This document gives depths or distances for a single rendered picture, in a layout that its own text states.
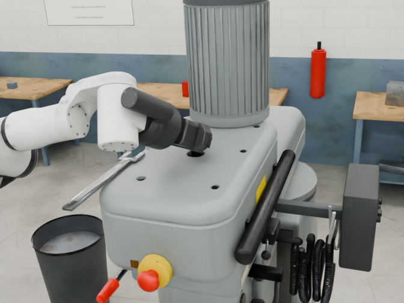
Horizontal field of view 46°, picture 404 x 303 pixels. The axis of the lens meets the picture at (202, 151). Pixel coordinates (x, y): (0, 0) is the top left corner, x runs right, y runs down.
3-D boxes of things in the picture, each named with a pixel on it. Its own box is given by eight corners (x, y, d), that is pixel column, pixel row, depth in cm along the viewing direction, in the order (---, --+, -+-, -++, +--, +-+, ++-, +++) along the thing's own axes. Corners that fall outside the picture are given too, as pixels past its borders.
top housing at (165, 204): (228, 294, 82) (225, 213, 75) (95, 269, 90) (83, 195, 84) (280, 177, 122) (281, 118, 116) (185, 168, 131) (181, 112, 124)
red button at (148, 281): (157, 297, 80) (155, 278, 79) (136, 293, 82) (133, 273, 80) (165, 285, 83) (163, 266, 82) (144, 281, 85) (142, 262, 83)
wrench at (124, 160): (77, 213, 78) (76, 208, 78) (57, 209, 79) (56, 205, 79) (145, 156, 99) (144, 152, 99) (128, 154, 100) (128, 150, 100)
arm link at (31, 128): (85, 109, 88) (4, 127, 95) (48, 94, 79) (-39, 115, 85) (87, 166, 85) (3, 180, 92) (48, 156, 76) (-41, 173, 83)
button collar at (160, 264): (169, 291, 83) (167, 263, 81) (139, 285, 85) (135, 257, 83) (174, 284, 85) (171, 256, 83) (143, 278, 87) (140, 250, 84)
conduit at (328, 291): (328, 326, 126) (333, 260, 118) (268, 314, 131) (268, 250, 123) (335, 282, 142) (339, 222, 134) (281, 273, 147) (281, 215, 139)
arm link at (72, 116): (145, 130, 79) (78, 143, 84) (143, 80, 82) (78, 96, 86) (124, 120, 73) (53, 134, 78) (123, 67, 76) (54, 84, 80)
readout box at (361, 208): (376, 274, 118) (383, 199, 110) (337, 268, 121) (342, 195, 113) (376, 232, 135) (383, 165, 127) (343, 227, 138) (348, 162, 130)
